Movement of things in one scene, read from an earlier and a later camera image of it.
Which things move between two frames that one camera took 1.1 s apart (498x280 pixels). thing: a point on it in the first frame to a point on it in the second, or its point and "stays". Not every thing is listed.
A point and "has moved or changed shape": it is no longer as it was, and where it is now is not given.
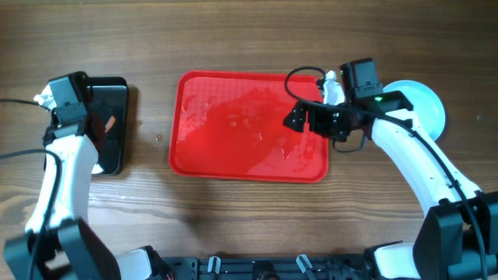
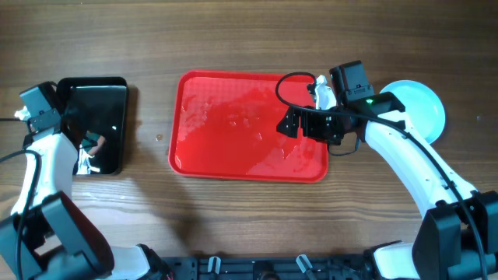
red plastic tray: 229,125 stays
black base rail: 267,267 stays
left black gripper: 98,122 to 68,127
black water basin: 106,115 stays
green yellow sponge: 110,124 has moved or changed shape
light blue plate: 429,111 stays
